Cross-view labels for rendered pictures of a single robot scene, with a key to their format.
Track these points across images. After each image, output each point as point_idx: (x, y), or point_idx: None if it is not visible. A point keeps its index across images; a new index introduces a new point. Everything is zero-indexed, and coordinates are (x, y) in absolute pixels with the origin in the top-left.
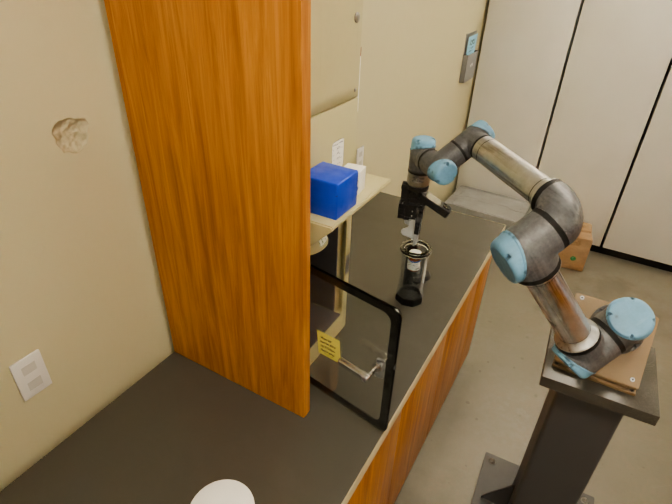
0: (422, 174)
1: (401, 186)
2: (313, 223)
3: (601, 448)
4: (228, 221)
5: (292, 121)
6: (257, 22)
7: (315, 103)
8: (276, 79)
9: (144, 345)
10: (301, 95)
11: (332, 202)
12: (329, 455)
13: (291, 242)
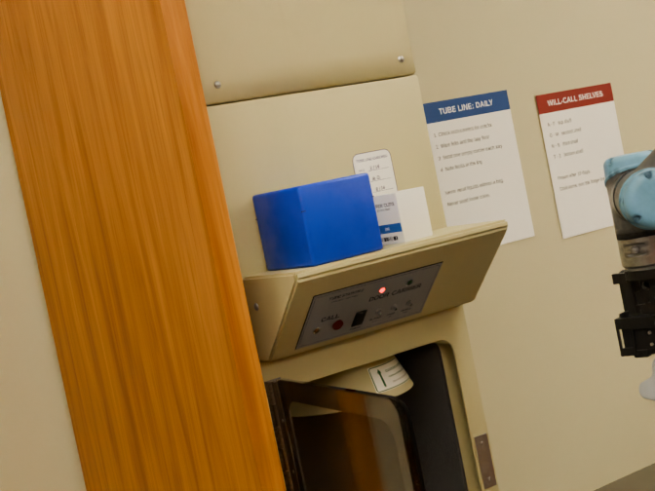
0: (640, 233)
1: (612, 278)
2: (271, 278)
3: None
4: (137, 310)
5: (162, 58)
6: None
7: (279, 69)
8: (134, 0)
9: None
10: (160, 7)
11: (300, 228)
12: None
13: (209, 304)
